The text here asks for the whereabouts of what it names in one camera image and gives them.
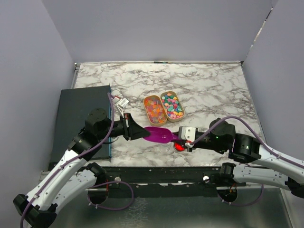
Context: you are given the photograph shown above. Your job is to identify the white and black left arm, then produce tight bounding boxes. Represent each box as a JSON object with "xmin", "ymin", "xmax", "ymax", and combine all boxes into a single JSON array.
[{"xmin": 13, "ymin": 108, "xmax": 150, "ymax": 228}]

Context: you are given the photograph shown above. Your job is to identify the dark box with blue edge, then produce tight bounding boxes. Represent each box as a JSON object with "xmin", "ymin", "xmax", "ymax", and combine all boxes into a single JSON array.
[{"xmin": 49, "ymin": 85, "xmax": 111, "ymax": 167}]

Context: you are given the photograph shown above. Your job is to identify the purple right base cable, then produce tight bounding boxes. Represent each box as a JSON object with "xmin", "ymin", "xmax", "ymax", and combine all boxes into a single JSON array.
[{"xmin": 220, "ymin": 185, "xmax": 265, "ymax": 207}]

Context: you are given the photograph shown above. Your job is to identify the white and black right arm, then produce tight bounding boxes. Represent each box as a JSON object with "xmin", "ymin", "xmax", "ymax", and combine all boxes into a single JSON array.
[{"xmin": 173, "ymin": 118, "xmax": 304, "ymax": 198}]

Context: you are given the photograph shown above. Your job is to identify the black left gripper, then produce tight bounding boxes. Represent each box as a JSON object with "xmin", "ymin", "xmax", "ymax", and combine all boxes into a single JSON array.
[{"xmin": 98, "ymin": 113, "xmax": 152, "ymax": 141}]

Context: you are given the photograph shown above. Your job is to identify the purple plastic scoop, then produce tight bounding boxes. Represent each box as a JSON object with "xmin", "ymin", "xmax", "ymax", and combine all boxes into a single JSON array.
[{"xmin": 144, "ymin": 126, "xmax": 181, "ymax": 143}]

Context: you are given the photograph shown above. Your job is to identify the red round lid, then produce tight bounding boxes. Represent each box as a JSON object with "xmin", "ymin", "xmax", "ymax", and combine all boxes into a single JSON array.
[{"xmin": 174, "ymin": 143, "xmax": 185, "ymax": 152}]

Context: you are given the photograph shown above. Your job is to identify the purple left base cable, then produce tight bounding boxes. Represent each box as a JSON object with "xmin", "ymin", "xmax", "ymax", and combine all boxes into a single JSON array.
[{"xmin": 87, "ymin": 180, "xmax": 134, "ymax": 211}]

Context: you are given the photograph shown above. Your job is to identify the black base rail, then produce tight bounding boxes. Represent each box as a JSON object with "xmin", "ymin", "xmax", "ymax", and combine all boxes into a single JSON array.
[{"xmin": 80, "ymin": 162, "xmax": 238, "ymax": 198}]

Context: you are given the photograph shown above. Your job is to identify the beige tray translucent star candies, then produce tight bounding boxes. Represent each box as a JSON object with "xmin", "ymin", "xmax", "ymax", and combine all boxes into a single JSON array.
[{"xmin": 143, "ymin": 95, "xmax": 168, "ymax": 127}]

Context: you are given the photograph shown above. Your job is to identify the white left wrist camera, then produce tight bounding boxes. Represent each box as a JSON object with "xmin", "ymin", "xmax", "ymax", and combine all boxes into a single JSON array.
[{"xmin": 116, "ymin": 98, "xmax": 130, "ymax": 116}]

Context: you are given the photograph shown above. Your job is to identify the beige tray opaque star candies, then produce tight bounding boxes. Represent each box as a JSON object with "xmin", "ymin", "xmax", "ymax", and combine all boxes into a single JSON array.
[{"xmin": 160, "ymin": 91, "xmax": 185, "ymax": 122}]

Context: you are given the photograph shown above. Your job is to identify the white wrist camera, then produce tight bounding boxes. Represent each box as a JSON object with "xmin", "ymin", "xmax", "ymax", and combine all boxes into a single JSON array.
[
  {"xmin": 178, "ymin": 126, "xmax": 196, "ymax": 142},
  {"xmin": 116, "ymin": 98, "xmax": 130, "ymax": 116}
]

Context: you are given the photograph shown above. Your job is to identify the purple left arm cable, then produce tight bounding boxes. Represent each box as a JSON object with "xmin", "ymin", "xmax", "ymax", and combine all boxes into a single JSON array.
[{"xmin": 19, "ymin": 92, "xmax": 118, "ymax": 228}]

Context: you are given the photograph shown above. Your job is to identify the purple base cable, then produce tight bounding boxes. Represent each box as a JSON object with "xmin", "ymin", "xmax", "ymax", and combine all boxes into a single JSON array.
[
  {"xmin": 87, "ymin": 180, "xmax": 134, "ymax": 211},
  {"xmin": 220, "ymin": 185, "xmax": 265, "ymax": 207}
]

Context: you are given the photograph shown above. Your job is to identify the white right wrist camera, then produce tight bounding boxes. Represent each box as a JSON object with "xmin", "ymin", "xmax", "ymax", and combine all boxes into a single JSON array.
[{"xmin": 178, "ymin": 126, "xmax": 196, "ymax": 142}]

